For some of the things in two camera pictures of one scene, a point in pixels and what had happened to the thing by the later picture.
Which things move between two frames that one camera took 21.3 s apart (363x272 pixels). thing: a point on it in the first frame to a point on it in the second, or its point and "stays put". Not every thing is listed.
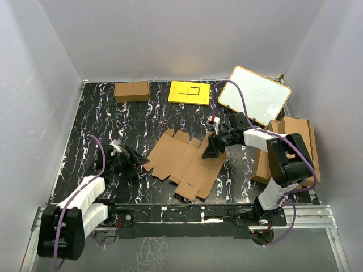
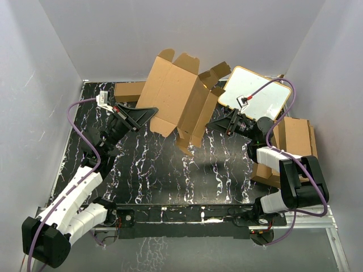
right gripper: x=214 y=144 to x=224 y=125
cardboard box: x=174 y=158 to x=182 y=98
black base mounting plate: x=190 y=222 stays put
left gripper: x=135 y=160 to x=136 y=117
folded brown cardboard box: x=131 y=92 stays put
